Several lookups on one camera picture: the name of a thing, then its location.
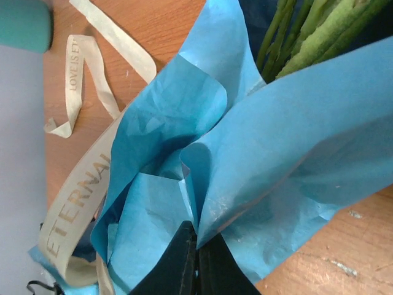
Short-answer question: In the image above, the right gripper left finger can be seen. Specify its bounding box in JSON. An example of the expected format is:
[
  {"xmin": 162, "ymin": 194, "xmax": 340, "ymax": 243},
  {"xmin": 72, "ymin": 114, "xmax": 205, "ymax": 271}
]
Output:
[{"xmin": 130, "ymin": 221, "xmax": 197, "ymax": 295}]

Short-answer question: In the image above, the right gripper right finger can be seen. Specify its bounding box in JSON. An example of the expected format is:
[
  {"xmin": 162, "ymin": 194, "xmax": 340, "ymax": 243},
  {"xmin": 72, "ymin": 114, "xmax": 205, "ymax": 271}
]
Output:
[{"xmin": 199, "ymin": 234, "xmax": 260, "ymax": 295}]

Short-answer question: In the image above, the cream printed ribbon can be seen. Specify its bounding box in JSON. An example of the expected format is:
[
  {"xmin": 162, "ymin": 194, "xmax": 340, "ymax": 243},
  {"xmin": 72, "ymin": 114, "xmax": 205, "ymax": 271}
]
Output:
[{"xmin": 37, "ymin": 0, "xmax": 158, "ymax": 295}]

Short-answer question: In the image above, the blue paper bouquet wrapper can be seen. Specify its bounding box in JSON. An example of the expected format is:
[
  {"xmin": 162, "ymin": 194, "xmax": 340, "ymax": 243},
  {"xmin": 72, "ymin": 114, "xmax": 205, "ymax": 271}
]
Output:
[{"xmin": 29, "ymin": 1, "xmax": 392, "ymax": 294}]

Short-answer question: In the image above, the pink yellow flower bouquet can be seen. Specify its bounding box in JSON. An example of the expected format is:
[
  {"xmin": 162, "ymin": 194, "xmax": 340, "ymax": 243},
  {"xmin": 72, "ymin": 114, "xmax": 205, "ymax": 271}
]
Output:
[{"xmin": 256, "ymin": 0, "xmax": 391, "ymax": 83}]

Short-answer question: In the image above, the teal cylindrical vase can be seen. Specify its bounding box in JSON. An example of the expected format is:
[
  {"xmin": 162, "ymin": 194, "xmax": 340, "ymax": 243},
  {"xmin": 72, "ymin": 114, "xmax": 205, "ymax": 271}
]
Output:
[{"xmin": 1, "ymin": 0, "xmax": 53, "ymax": 53}]

